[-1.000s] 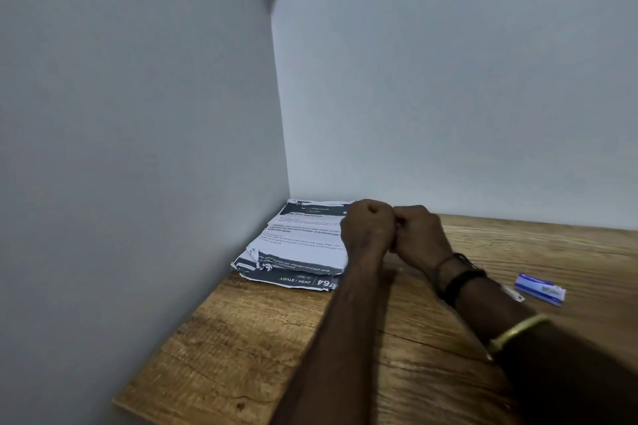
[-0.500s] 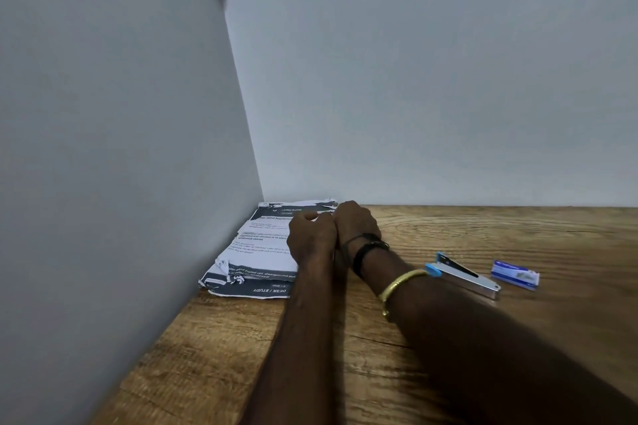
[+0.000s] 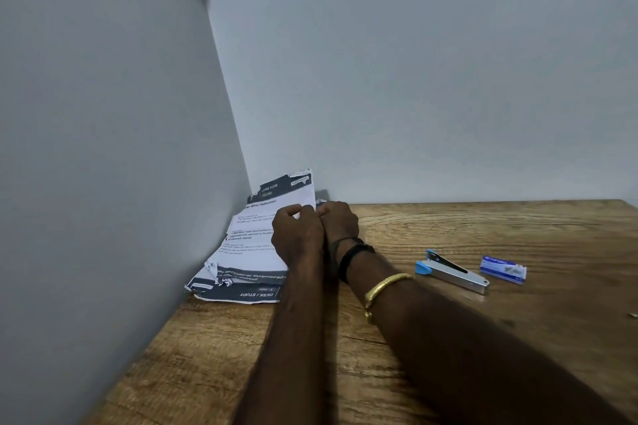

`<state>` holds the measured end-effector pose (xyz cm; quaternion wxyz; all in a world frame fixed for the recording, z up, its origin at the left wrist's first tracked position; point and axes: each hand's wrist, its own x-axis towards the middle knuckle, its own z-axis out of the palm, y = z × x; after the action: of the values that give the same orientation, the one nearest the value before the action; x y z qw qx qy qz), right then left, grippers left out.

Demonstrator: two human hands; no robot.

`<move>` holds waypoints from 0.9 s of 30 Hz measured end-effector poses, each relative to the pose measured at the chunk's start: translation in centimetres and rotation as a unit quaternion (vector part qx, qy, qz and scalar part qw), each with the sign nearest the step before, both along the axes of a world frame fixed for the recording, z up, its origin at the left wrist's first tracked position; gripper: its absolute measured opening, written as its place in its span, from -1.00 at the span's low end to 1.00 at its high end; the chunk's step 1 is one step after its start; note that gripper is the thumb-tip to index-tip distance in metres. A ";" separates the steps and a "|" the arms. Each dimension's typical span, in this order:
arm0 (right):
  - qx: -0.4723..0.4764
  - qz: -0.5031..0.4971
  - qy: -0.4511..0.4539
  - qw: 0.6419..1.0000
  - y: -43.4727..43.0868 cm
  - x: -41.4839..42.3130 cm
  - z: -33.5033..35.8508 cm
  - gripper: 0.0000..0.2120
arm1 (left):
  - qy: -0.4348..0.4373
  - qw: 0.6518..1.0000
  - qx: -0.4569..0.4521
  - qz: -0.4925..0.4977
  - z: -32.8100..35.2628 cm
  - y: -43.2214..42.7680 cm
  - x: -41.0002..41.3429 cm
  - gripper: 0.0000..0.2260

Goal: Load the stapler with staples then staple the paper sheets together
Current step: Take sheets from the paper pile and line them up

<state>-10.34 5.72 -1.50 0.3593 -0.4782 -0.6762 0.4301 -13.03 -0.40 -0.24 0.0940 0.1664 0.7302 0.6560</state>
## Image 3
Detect person's right hand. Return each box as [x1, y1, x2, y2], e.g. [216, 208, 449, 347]
[316, 200, 361, 261]

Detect person's left hand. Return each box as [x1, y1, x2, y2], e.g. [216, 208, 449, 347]
[270, 204, 326, 271]

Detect stack of printed papers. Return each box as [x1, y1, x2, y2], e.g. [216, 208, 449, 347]
[185, 198, 328, 305]

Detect silver blue stapler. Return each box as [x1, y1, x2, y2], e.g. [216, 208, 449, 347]
[415, 249, 490, 296]

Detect blue white staples box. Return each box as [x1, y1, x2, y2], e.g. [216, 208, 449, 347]
[480, 255, 528, 286]

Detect person's right forearm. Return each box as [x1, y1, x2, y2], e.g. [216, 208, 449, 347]
[328, 240, 634, 425]

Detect person's left forearm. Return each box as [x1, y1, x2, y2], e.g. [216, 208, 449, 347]
[233, 260, 340, 425]

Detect gold bangle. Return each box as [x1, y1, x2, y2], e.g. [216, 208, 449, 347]
[364, 272, 415, 325]

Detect wooden table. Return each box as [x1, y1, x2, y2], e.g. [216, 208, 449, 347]
[84, 199, 638, 425]

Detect thin black thread bracelet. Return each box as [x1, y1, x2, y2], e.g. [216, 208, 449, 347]
[326, 236, 365, 276]

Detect black band bracelet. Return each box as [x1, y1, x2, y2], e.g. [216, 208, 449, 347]
[338, 243, 375, 284]

